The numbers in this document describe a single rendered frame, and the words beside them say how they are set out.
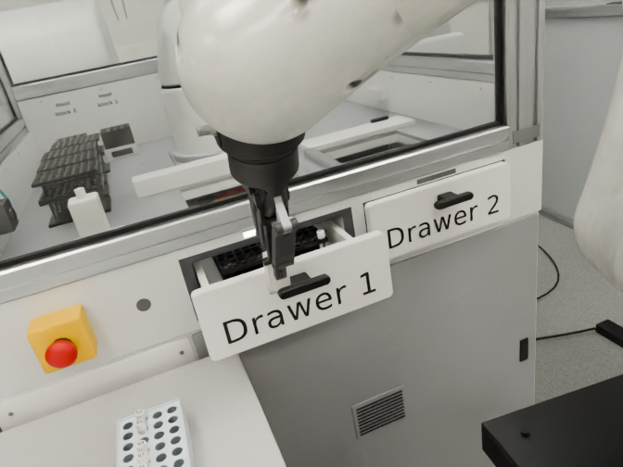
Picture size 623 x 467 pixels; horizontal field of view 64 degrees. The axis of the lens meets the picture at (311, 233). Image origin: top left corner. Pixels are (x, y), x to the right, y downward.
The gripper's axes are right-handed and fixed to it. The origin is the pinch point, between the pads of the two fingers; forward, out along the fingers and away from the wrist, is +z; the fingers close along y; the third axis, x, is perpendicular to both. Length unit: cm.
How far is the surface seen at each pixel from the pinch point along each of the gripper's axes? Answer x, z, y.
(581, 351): 109, 104, -12
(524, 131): 54, 2, -15
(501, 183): 47.0, 8.9, -10.8
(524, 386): 54, 60, 6
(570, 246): 163, 124, -65
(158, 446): -20.4, 12.0, 10.5
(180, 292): -12.6, 11.1, -12.0
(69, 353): -28.6, 8.5, -5.2
